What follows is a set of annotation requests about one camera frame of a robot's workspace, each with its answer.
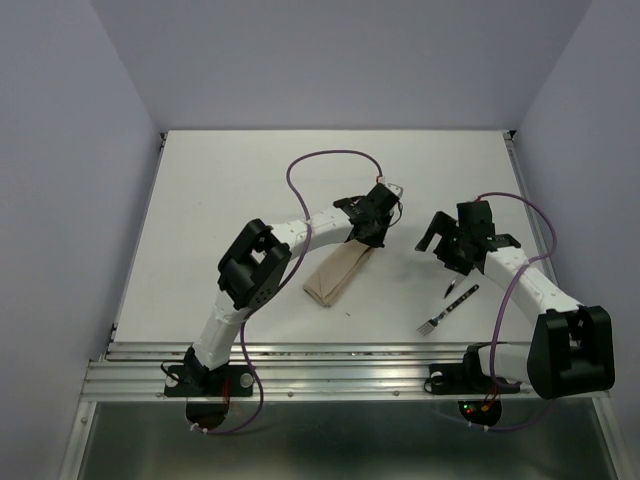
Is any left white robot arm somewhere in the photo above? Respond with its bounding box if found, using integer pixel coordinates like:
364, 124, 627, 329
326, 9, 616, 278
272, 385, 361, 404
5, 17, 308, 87
184, 183, 403, 394

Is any beige cloth napkin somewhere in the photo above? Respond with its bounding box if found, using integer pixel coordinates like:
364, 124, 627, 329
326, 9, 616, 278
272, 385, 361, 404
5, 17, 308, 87
303, 241, 375, 308

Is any aluminium front rail frame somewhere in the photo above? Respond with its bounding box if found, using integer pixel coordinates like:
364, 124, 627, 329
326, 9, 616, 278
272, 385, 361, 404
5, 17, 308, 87
79, 342, 611, 401

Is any steel knife black handle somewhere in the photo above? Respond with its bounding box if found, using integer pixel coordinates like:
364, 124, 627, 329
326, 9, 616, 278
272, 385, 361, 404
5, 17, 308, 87
444, 274, 465, 298

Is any steel fork black handle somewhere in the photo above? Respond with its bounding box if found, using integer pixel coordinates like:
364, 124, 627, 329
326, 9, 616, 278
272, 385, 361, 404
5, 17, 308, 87
417, 284, 479, 336

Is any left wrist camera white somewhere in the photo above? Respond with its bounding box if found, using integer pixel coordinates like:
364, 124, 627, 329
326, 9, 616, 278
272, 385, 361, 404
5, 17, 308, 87
384, 182, 404, 198

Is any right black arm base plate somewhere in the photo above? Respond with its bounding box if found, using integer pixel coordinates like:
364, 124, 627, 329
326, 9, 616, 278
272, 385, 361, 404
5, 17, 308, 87
424, 342, 530, 395

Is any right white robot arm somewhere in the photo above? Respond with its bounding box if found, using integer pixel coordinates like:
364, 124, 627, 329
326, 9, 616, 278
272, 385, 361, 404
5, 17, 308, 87
416, 200, 615, 400

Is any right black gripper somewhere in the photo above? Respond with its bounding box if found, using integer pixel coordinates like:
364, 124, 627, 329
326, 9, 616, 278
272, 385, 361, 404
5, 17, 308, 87
414, 210, 472, 275

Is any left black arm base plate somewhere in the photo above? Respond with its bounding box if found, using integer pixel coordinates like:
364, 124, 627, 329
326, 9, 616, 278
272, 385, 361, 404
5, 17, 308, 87
160, 363, 255, 398

